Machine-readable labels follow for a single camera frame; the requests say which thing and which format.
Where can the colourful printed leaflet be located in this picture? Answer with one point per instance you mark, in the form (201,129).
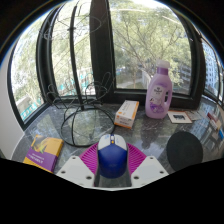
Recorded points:
(196,115)

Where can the red and white book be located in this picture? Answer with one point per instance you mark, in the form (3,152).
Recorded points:
(213,120)

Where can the blue and white computer mouse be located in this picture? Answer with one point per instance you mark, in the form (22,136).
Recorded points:
(112,160)

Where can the yellow and purple book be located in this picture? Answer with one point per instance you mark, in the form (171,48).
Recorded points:
(43,153)

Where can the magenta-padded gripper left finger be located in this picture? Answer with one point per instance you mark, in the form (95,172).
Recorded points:
(75,170)

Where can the round black mouse pad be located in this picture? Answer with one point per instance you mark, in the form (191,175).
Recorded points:
(184,151)

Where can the purple detergent bottle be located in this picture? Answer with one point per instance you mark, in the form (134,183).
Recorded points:
(158,100)

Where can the orange and white carton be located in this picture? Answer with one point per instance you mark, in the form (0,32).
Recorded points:
(126,115)

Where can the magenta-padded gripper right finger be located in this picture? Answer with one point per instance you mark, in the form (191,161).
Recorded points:
(150,170)

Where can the white framed photo card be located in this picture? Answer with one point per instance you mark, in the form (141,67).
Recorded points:
(179,117)

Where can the small blue box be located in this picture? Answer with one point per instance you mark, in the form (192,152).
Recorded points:
(221,134)

